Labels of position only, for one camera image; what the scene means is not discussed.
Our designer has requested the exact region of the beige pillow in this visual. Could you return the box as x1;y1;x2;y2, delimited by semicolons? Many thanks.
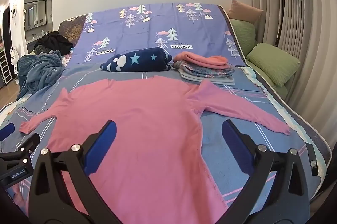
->
228;0;264;24

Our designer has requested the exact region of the black clothes pile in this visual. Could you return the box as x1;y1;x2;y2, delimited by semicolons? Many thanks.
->
34;31;74;54

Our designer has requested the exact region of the purple tree-print sheet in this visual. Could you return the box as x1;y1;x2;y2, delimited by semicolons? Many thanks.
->
62;3;246;72

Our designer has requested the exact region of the navy star-print rolled blanket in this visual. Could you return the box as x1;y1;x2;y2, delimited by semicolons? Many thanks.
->
100;47;173;73

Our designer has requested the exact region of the beige pleated curtain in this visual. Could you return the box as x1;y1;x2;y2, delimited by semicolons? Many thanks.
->
249;0;337;135

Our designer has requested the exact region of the white shelf rack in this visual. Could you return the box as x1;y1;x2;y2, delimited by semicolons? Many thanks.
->
0;49;12;85

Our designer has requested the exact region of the blue striped blanket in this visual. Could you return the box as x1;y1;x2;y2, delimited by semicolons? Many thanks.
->
0;64;332;224

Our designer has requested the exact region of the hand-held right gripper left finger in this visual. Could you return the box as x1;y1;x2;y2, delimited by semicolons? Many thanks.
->
28;120;124;224

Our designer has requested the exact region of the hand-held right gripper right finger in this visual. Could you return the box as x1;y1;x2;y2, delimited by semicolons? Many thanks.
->
222;119;311;224

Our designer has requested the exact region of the pink long-sleeve shirt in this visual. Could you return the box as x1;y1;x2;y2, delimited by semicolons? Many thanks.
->
19;75;291;224

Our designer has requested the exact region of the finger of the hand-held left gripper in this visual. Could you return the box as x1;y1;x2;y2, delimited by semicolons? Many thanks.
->
12;133;41;158
0;122;15;141

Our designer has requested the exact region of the small green pillow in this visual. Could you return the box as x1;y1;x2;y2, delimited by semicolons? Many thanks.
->
229;19;257;54

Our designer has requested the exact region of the coral folded garment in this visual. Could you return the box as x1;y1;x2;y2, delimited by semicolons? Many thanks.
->
172;52;229;70

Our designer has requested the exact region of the black rectangular device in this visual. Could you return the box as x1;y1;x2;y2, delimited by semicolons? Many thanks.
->
305;143;320;176

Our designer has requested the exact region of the wall mirror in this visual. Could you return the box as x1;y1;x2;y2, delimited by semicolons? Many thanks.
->
24;0;52;30

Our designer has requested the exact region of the grey-blue fleece blanket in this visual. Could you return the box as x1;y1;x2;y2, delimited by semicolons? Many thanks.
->
17;50;66;99

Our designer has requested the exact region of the brown floral cushion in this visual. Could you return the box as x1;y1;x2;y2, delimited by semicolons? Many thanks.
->
58;15;88;47

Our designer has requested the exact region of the large green pillow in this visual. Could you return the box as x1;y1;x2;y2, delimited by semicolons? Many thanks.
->
246;43;301;87

